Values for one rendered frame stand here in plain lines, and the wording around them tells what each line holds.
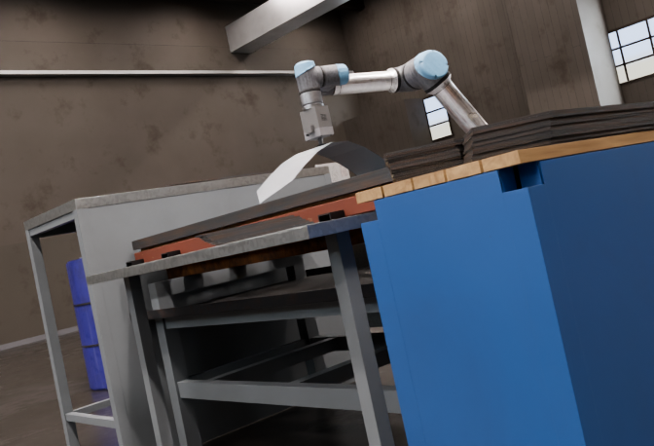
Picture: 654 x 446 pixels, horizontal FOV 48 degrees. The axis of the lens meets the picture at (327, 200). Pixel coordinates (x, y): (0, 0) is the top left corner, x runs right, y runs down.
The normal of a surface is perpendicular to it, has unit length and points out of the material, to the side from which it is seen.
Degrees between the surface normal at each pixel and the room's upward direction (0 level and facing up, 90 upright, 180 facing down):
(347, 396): 90
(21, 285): 90
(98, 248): 90
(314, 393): 90
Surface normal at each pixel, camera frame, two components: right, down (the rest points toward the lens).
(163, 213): 0.63, -0.17
